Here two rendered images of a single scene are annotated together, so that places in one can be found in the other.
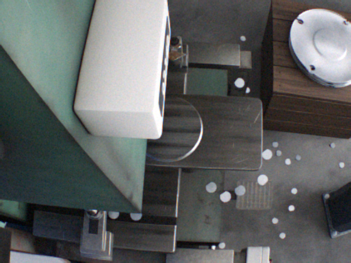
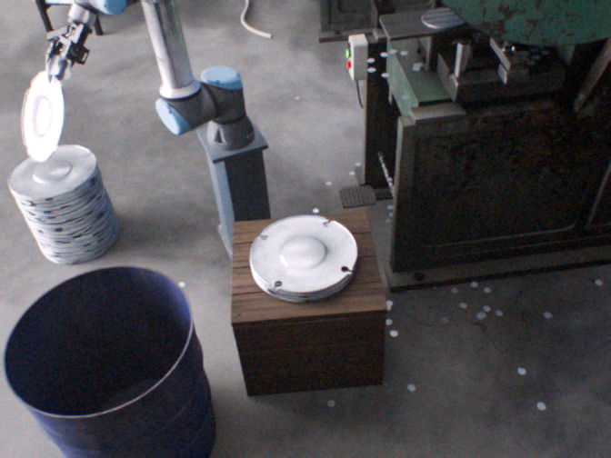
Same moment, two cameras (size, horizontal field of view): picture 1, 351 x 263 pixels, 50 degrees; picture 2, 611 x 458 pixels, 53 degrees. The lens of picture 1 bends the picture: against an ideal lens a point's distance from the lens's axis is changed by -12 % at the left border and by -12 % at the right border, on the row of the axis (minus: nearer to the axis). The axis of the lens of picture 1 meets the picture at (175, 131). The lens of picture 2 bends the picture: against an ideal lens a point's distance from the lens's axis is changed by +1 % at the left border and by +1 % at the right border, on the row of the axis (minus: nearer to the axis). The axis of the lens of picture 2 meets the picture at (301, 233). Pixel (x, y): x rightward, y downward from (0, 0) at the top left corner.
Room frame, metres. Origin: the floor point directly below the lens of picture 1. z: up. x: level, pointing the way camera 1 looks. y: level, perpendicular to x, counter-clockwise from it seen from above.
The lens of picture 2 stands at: (1.73, -0.86, 1.58)
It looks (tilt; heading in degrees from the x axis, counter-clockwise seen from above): 44 degrees down; 164
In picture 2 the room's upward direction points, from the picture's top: 5 degrees counter-clockwise
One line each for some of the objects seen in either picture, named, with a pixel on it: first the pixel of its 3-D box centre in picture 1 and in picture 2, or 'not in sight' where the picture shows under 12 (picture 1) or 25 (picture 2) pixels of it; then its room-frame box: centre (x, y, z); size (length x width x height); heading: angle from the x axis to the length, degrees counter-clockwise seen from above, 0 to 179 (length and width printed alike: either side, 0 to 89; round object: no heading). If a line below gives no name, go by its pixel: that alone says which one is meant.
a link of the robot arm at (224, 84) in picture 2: not in sight; (222, 92); (0.10, -0.62, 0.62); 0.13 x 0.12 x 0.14; 112
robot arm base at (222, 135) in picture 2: not in sight; (229, 124); (0.10, -0.62, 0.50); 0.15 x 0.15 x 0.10
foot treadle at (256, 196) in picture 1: (183, 193); (422, 193); (0.26, 0.00, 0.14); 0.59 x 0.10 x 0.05; 78
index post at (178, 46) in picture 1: (175, 51); (462, 57); (0.43, -0.02, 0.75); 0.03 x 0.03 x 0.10; 78
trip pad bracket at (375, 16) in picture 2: not in sight; (382, 28); (-0.07, -0.03, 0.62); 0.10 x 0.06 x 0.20; 168
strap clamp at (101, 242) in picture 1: (94, 215); not in sight; (0.12, 0.17, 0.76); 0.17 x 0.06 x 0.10; 168
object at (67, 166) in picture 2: not in sight; (53, 171); (-0.14, -1.21, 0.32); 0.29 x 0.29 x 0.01
